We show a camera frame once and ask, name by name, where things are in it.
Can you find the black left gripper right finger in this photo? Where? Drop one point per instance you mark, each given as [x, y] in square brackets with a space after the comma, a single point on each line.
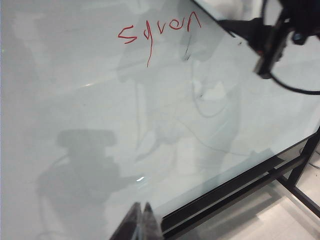
[150, 225]

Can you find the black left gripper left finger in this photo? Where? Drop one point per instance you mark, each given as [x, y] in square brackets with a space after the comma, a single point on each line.
[131, 225]

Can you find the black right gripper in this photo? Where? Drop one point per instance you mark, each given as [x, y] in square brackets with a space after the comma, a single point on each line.
[271, 52]

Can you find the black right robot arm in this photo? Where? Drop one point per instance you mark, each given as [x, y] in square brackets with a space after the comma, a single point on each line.
[305, 15]

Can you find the black metal whiteboard stand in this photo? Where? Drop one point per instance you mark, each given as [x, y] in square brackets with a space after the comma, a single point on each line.
[302, 197]

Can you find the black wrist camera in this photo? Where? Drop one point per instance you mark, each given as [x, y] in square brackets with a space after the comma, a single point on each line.
[299, 38]

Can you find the glass whiteboard with dark frame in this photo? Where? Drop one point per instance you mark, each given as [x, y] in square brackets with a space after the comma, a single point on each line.
[100, 100]

